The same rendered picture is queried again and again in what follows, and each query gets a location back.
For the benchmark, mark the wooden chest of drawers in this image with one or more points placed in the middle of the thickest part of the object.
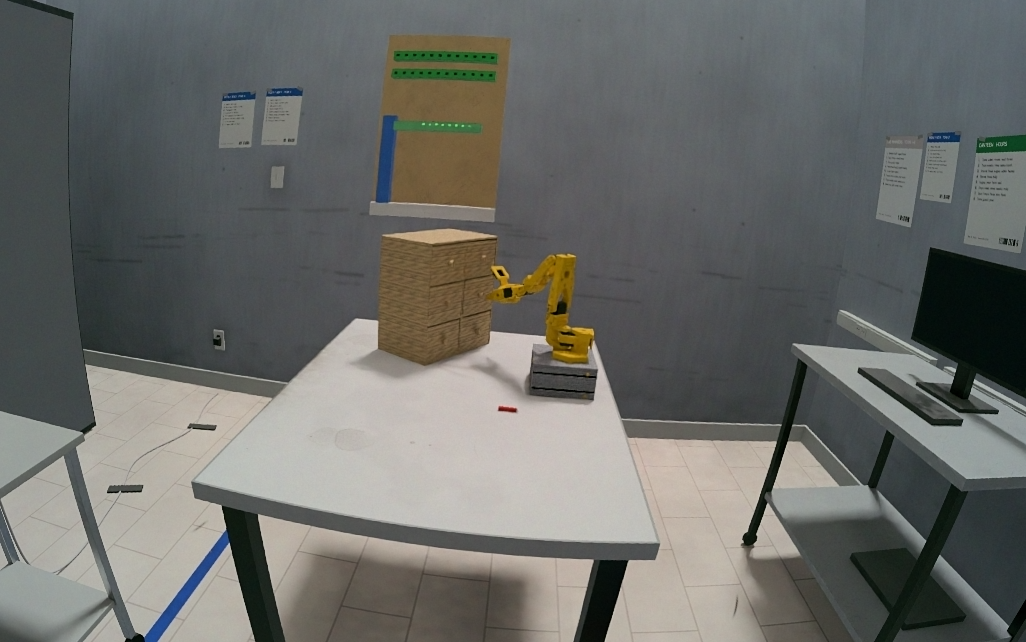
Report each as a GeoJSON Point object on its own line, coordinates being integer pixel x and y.
{"type": "Point", "coordinates": [404, 290]}

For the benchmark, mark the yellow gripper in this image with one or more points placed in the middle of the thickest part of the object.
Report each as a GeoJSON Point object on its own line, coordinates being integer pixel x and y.
{"type": "Point", "coordinates": [497, 295]}

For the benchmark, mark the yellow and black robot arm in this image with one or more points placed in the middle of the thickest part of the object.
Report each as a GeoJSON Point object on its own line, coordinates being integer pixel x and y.
{"type": "Point", "coordinates": [557, 317]}

